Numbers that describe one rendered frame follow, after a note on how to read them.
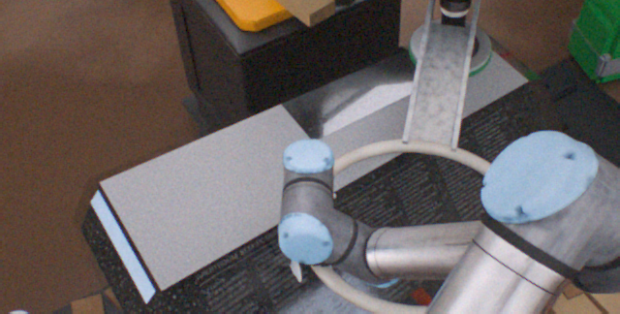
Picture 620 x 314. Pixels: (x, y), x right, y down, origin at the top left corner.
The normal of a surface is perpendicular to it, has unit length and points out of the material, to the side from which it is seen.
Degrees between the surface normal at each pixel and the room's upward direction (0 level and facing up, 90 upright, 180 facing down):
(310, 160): 9
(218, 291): 45
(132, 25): 0
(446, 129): 16
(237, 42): 0
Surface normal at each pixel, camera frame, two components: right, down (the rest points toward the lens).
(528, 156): -0.73, -0.55
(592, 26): -0.96, 0.16
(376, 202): 0.36, -0.04
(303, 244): -0.11, 0.66
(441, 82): -0.11, -0.44
